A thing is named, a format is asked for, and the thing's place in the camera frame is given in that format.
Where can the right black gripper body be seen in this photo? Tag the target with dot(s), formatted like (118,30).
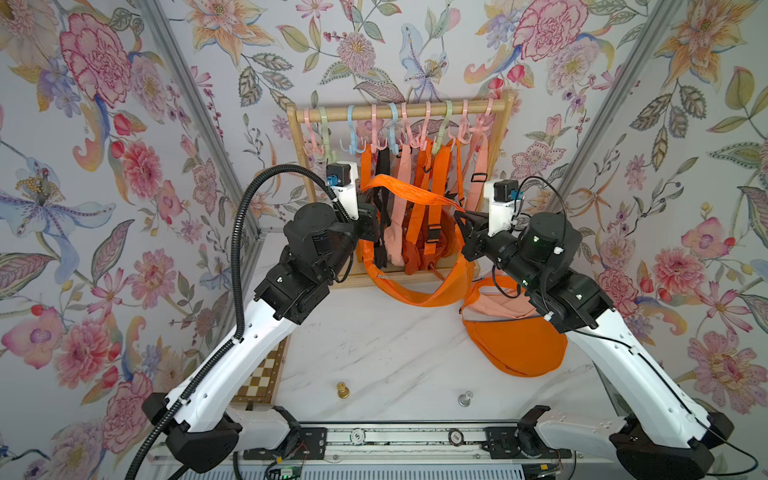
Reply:
(504,254)

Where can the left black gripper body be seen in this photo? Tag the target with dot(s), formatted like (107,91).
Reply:
(363,226)

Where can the orange sling bag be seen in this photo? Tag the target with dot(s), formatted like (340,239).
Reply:
(524,348)
(429,208)

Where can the pink sling bag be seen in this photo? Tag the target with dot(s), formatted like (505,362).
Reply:
(484,298)

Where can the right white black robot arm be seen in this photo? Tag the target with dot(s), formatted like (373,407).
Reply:
(667,435)

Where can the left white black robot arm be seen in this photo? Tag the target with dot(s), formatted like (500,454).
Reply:
(195,418)

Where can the rust orange bag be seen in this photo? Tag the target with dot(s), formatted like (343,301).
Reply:
(424,246)

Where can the far right pink bag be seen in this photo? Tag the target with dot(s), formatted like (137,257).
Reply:
(477,176)

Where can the wooden clothes rack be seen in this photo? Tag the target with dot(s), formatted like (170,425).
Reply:
(426,145)

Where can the silver chess piece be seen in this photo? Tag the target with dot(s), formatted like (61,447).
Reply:
(464,399)

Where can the gold chess piece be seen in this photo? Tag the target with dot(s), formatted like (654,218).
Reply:
(342,390)

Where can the wooden chessboard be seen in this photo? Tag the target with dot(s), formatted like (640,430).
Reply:
(261,387)

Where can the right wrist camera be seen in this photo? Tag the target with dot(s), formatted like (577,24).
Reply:
(503,205)

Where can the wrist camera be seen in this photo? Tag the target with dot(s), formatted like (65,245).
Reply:
(503,205)
(342,178)

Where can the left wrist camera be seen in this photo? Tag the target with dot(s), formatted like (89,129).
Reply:
(342,178)

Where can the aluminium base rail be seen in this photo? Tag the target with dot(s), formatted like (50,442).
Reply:
(420,444)

